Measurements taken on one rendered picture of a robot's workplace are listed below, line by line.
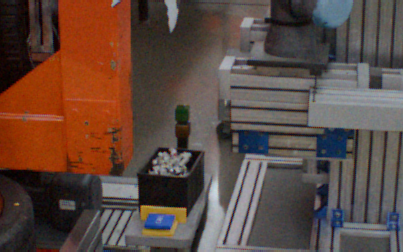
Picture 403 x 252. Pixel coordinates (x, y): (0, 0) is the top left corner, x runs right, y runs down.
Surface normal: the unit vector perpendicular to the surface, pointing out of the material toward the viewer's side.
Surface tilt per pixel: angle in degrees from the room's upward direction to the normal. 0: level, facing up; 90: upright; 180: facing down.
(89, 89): 90
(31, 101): 90
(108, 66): 90
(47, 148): 90
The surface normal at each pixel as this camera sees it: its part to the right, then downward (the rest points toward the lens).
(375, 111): -0.16, 0.34
